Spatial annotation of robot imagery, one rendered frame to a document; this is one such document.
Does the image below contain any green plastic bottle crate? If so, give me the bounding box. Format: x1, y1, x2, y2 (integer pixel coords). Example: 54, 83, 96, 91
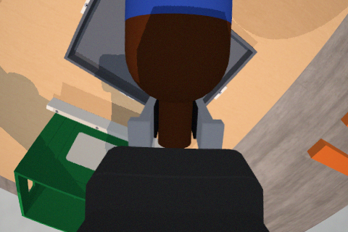
14, 113, 128, 232

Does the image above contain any brown bottle with blue label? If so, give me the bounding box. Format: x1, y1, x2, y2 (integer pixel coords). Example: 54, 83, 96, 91
125, 0, 233, 149

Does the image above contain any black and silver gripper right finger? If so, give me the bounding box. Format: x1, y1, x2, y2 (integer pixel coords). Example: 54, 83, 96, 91
191, 98, 225, 149

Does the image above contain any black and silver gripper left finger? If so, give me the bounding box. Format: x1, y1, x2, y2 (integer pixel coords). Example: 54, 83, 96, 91
128, 96, 159, 147

